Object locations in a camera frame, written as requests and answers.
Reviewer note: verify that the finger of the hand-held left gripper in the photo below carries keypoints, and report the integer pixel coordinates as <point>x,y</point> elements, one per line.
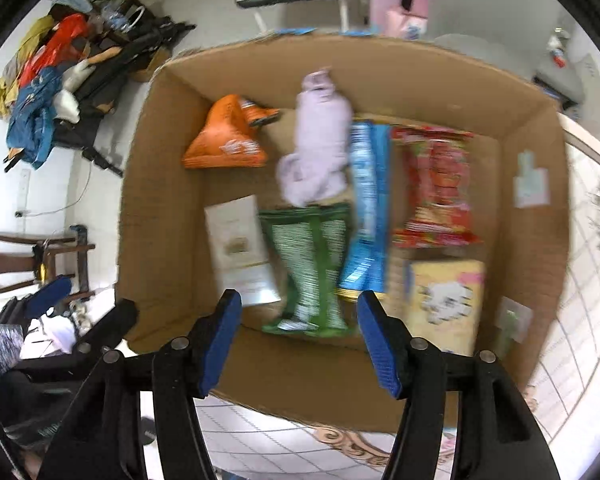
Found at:
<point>115,320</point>
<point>55,290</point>

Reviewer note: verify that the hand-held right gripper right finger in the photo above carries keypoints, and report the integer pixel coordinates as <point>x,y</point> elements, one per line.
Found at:
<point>382,345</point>

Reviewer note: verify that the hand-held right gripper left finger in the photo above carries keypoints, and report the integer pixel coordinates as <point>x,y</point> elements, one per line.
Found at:
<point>220,345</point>

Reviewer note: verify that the yellow tissue pack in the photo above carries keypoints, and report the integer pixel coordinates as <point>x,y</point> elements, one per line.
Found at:
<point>445,305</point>

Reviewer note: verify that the white cigarette box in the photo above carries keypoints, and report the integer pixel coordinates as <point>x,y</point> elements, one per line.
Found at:
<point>235,245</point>

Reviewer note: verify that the green snack packet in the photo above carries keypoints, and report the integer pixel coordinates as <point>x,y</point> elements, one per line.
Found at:
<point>305,270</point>

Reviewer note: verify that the long blue snack packet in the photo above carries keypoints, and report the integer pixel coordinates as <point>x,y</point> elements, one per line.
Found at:
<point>367,200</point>

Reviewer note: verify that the red snack packet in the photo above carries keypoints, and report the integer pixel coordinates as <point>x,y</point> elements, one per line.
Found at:
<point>437,185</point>

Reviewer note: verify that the orange snack packet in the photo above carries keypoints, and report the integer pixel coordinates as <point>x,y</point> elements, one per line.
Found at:
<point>225,140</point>

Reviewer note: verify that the purple soft cloth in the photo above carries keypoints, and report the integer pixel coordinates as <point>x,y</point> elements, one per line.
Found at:
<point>315,150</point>

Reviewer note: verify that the blue garment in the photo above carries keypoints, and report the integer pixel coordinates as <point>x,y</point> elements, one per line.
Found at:
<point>30,120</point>

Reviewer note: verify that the red garment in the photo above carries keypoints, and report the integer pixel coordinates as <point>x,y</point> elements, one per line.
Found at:
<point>55,50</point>

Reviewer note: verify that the small brown cardboard box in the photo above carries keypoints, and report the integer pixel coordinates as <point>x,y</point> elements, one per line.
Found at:
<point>152,67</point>

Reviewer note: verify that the yellow garment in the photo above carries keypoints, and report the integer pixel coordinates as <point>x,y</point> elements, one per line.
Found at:
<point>30,45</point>

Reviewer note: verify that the black folding rack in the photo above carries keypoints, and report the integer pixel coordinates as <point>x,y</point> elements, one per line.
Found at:
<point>130,50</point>

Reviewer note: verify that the grey upholstered chair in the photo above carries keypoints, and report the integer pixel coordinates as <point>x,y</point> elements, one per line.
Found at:
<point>560,80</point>

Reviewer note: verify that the pink gift bag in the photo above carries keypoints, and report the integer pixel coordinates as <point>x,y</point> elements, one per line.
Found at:
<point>410,25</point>

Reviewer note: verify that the small red box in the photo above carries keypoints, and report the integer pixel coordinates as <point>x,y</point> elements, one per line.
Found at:
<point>559,59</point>

